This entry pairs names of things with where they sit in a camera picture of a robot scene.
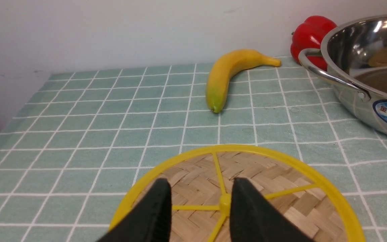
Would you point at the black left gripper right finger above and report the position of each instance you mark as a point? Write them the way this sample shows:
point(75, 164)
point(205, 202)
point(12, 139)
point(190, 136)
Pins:
point(254, 219)

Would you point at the red bell pepper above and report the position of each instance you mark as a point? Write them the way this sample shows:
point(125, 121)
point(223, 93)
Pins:
point(310, 34)

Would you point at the yellow plastic banana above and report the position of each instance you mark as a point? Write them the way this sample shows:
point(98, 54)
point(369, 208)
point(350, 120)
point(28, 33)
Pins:
point(226, 67)

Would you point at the bamboo steamer lid yellow rim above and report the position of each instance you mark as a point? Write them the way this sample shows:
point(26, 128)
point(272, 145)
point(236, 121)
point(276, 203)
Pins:
point(201, 183)

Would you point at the green checked tablecloth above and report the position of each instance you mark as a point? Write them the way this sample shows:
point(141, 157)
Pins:
point(79, 144)

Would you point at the stainless steel pot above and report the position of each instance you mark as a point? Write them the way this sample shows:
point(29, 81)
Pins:
point(353, 59)

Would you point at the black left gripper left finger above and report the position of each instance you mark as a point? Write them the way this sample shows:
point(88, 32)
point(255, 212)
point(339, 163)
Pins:
point(149, 221)

